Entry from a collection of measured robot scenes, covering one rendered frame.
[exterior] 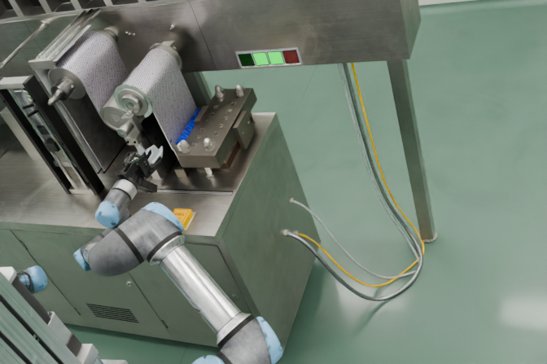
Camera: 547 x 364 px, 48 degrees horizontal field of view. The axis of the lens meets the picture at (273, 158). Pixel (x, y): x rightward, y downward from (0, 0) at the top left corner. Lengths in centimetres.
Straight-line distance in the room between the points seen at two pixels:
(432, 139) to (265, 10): 167
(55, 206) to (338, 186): 155
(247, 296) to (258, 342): 79
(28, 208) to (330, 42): 137
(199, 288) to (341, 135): 226
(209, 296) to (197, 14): 109
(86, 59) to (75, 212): 59
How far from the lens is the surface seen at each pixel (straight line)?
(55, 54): 230
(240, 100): 239
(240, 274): 225
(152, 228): 164
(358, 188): 335
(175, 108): 231
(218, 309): 161
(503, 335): 272
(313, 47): 219
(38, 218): 257
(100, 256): 167
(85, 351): 149
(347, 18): 210
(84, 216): 244
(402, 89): 242
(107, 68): 240
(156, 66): 226
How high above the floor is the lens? 229
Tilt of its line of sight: 38 degrees down
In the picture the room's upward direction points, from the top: 21 degrees counter-clockwise
